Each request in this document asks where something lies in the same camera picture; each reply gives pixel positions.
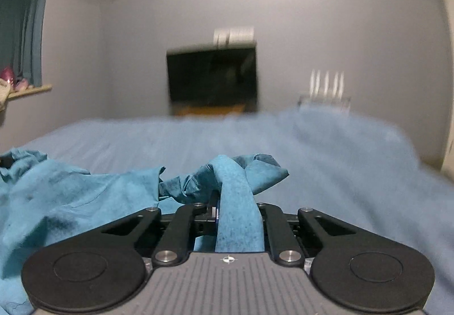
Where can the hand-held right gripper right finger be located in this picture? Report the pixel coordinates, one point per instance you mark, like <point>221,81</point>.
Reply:
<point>273,224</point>

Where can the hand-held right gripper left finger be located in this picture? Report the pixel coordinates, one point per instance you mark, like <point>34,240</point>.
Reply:
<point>188,221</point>

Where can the teal zip jacket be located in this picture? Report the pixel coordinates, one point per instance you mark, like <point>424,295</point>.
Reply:
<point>71,201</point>

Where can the light blue bed blanket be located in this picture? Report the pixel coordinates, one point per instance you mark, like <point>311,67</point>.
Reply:
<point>337,166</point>

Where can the wooden monitor stand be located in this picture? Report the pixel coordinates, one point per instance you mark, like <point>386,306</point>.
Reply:
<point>209,110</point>

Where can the black flat screen monitor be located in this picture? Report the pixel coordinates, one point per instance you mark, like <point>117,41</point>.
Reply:
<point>212,75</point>

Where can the white router with antennas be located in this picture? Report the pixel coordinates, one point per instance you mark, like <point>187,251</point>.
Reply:
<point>326,86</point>

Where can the wooden window sill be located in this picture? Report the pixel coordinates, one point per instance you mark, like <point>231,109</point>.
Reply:
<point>33,89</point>

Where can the white door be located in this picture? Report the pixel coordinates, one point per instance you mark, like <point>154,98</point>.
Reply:
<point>447,70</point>

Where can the pink toy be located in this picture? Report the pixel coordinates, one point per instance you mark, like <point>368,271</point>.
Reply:
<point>7,74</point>

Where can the blue window curtain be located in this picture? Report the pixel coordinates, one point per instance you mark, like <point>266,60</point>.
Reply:
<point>26,27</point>

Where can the white wall socket strip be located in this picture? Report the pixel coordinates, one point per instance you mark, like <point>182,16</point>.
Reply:
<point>236,34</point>

